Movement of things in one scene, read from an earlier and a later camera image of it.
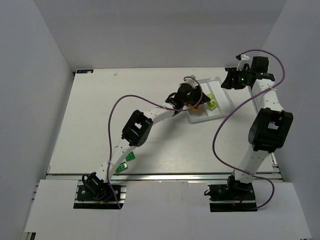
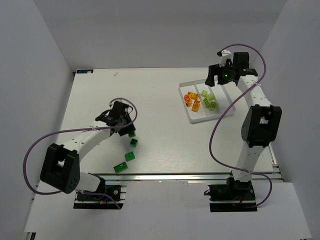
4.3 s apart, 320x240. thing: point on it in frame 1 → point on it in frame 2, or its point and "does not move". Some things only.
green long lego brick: [123, 166] does not move
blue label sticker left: [84, 71] does not move
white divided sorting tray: [214, 86] does not move
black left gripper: [200, 95] → [127, 127]
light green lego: [212, 105] does not move
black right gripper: [230, 80] → [216, 71]
